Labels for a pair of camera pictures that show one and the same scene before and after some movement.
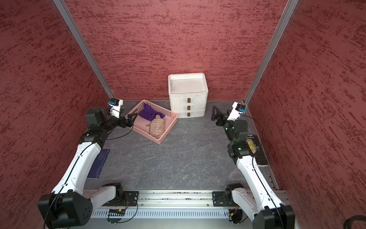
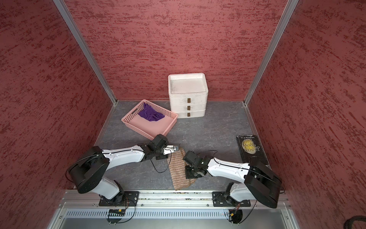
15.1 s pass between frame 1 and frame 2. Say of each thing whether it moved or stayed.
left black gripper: moved
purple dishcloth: stayed
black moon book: stayed
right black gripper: moved
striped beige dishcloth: moved
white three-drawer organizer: stayed
